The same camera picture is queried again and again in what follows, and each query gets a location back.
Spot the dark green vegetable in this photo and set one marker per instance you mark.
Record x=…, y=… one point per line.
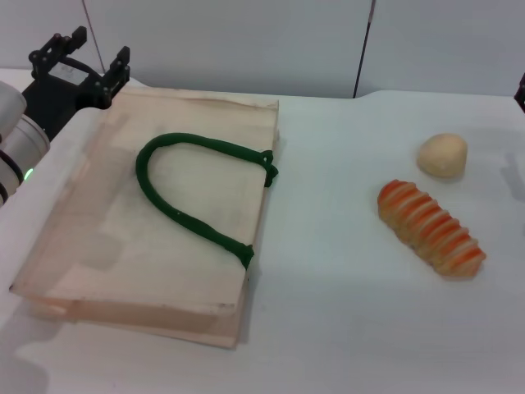
x=142, y=176

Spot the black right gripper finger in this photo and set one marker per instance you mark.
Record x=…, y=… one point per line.
x=521, y=94

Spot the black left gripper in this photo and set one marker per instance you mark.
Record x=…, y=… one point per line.
x=57, y=96

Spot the round egg yolk pastry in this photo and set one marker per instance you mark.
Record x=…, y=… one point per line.
x=442, y=156

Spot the beige canvas tote bag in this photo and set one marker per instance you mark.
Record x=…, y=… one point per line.
x=123, y=254

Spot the orange striped bread loaf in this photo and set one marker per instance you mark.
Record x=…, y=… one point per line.
x=430, y=225

